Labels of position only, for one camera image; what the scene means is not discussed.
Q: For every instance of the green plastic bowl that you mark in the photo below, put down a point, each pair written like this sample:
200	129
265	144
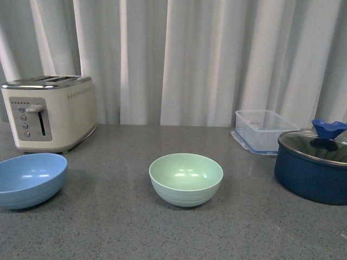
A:
185	179

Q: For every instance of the blue plastic bowl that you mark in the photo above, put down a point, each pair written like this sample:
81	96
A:
31	179

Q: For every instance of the white curtain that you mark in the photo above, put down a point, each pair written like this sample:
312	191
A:
187	63

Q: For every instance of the clear plastic food container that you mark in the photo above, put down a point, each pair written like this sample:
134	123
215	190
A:
258	130

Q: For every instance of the cream two-slot toaster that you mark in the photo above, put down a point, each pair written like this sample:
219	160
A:
51	113

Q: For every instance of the glass lid blue knob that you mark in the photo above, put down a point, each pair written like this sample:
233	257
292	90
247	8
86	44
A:
320	144

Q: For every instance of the blue saucepan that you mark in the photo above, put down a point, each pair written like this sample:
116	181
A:
312	180

